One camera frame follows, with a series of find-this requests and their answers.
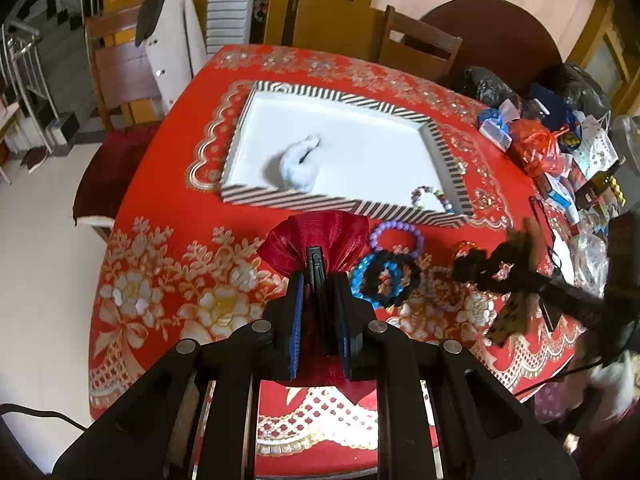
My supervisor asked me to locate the multicolour round bead bracelet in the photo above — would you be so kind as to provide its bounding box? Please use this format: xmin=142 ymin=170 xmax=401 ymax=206
xmin=411 ymin=185 xmax=456 ymax=215

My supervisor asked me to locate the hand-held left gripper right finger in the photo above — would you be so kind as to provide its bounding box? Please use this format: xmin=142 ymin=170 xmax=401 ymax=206
xmin=332 ymin=272 xmax=581 ymax=480

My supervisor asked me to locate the metal stair railing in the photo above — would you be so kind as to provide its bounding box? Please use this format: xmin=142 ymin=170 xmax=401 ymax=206
xmin=0 ymin=0 xmax=101 ymax=161

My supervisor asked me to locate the purple bead bracelet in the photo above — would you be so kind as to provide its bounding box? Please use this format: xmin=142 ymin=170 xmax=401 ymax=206
xmin=367 ymin=220 xmax=426 ymax=261

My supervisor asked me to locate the blue bead bracelet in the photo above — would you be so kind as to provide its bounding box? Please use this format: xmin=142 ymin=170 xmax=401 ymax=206
xmin=348 ymin=252 xmax=426 ymax=308

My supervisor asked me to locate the dark glass bottle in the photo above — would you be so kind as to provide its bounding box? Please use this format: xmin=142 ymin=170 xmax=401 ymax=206
xmin=575 ymin=157 xmax=626 ymax=206

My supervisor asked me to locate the blue and white plastic bag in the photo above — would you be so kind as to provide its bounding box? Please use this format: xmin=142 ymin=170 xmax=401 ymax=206
xmin=478 ymin=100 xmax=523 ymax=151

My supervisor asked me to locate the black cable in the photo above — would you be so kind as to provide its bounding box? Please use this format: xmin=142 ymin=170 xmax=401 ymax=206
xmin=0 ymin=402 xmax=88 ymax=431

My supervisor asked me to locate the black plastic bag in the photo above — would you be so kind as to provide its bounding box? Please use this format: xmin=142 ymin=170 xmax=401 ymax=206
xmin=457 ymin=66 xmax=523 ymax=108
xmin=545 ymin=62 xmax=611 ymax=121

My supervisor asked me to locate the dark blue bag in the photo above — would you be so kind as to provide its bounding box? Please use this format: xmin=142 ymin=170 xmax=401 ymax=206
xmin=530 ymin=82 xmax=581 ymax=153

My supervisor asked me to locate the wooden chair with slatted back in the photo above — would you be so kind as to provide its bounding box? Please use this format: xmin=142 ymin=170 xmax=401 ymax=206
xmin=85 ymin=10 xmax=168 ymax=131

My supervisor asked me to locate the wooden chair with open back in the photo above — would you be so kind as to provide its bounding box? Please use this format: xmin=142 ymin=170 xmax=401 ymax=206
xmin=380 ymin=5 xmax=463 ymax=81

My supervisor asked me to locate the dark red seat cushion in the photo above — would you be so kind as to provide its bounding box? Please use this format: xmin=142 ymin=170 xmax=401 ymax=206
xmin=72 ymin=127 xmax=161 ymax=226

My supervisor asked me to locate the wooden chair with plain back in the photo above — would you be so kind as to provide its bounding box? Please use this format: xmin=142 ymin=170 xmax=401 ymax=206
xmin=292 ymin=0 xmax=386 ymax=61

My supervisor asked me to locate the white louvred panel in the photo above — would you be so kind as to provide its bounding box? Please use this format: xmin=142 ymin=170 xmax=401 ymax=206
xmin=205 ymin=0 xmax=258 ymax=53

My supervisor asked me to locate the brown leopard bow scrunchie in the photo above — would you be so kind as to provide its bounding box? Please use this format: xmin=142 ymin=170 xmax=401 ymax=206
xmin=452 ymin=217 xmax=556 ymax=346

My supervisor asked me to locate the white fluffy scrunchie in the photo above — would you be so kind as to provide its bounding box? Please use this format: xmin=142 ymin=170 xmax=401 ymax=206
xmin=277 ymin=133 xmax=323 ymax=193

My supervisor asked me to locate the red bow hair clip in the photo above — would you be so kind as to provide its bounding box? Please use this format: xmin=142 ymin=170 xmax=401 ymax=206
xmin=256 ymin=210 xmax=378 ymax=406

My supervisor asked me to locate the red floral tablecloth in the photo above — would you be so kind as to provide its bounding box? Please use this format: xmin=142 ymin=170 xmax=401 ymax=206
xmin=89 ymin=44 xmax=601 ymax=478

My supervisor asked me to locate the orange plastic bag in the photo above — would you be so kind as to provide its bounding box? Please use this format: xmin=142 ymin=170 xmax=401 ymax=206
xmin=510 ymin=119 xmax=571 ymax=177

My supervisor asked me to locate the striped rectangular tray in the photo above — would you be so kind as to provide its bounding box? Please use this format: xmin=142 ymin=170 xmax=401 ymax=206
xmin=220 ymin=79 xmax=473 ymax=228

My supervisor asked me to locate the round brown tabletop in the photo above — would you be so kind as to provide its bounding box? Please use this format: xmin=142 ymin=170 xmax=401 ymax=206
xmin=420 ymin=0 xmax=566 ymax=91

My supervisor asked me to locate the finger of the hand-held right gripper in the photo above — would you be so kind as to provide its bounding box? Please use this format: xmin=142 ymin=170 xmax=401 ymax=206
xmin=525 ymin=280 xmax=608 ymax=326

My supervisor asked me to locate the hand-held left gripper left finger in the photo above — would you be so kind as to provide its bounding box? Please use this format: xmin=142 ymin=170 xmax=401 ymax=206
xmin=52 ymin=270 xmax=308 ymax=480

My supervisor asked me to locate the white jacket with dark collar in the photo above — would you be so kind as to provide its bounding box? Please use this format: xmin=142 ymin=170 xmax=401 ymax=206
xmin=135 ymin=0 xmax=208 ymax=111

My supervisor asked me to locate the black scrunchie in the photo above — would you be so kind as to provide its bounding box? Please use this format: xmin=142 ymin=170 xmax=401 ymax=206
xmin=360 ymin=255 xmax=423 ymax=306

